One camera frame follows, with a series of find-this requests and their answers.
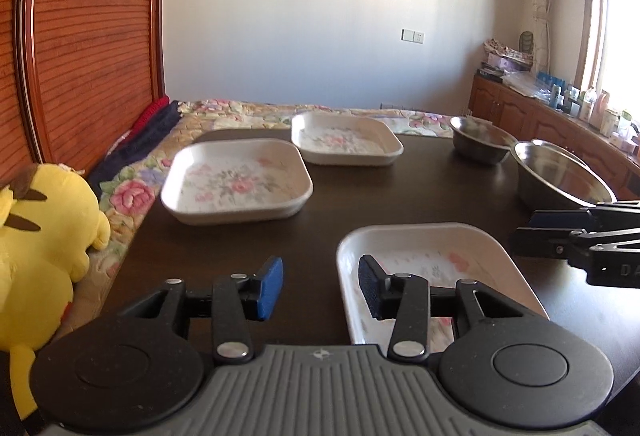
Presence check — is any floral white square plate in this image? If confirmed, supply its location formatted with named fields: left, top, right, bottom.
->
left=291, top=112, right=404, bottom=166
left=336, top=222, right=548, bottom=350
left=160, top=138, right=314, bottom=226

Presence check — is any large steel bowl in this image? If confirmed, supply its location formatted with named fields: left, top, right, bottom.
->
left=511, top=141, right=617, bottom=210

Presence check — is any wooden sideboard cabinet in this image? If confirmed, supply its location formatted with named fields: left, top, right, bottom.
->
left=469, top=75, right=639, bottom=200

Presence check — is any small steel bowl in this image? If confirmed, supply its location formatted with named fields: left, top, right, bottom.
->
left=449, top=116, right=518, bottom=166

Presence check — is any floral bed quilt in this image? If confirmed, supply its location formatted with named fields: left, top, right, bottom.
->
left=56, top=99, right=452, bottom=338

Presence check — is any dark blue blanket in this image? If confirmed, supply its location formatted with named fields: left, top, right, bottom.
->
left=87, top=100, right=181, bottom=199

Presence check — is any yellow plush toy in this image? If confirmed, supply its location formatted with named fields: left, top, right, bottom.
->
left=1, top=164, right=111, bottom=420

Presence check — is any red pillow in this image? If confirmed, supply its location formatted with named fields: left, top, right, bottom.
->
left=129, top=96, right=170, bottom=138

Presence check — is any white wall socket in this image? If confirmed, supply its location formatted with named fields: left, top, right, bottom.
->
left=401, top=29, right=424, bottom=44

